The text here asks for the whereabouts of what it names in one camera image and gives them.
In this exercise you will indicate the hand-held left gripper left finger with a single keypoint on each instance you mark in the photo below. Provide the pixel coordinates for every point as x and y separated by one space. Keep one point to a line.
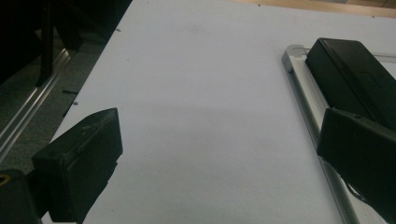
77 161

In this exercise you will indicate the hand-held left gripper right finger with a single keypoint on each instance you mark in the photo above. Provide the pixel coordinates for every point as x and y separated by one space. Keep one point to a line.
361 149

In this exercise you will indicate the whiteboard with aluminium frame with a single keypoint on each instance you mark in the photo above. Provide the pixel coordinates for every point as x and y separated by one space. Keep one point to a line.
303 102

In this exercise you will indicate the black whiteboard eraser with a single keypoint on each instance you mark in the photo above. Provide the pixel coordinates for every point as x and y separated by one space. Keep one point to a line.
348 74

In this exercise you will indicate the large white table sheet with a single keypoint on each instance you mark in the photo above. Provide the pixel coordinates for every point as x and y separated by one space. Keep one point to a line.
202 93

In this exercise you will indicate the wooden table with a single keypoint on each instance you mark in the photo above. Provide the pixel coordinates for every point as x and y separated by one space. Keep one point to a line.
311 5

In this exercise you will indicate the metal floor rail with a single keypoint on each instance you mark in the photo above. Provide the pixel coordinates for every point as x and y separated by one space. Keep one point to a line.
31 105

